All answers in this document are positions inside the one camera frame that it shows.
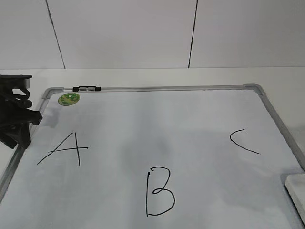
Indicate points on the white whiteboard with grey frame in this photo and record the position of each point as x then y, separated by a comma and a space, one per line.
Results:
180, 159

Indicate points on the white whiteboard eraser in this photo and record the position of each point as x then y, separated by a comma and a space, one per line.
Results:
295, 185

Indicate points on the round green magnet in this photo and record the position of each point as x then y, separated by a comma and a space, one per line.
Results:
68, 99

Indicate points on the black hanging clip on frame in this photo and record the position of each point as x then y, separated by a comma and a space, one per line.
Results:
87, 89

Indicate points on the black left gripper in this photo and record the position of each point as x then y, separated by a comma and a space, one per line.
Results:
14, 96

